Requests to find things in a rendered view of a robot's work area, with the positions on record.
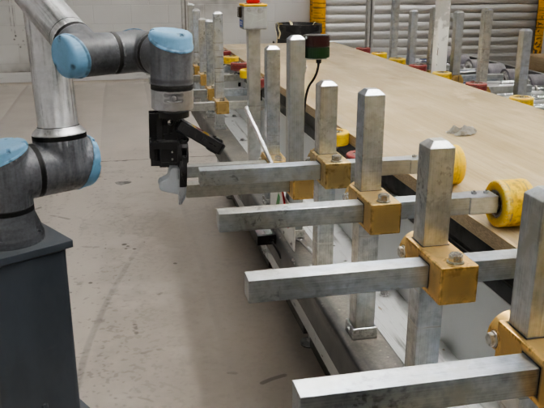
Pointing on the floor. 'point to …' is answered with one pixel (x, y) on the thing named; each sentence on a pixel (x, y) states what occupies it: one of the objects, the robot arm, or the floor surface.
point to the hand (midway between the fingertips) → (183, 198)
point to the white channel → (440, 35)
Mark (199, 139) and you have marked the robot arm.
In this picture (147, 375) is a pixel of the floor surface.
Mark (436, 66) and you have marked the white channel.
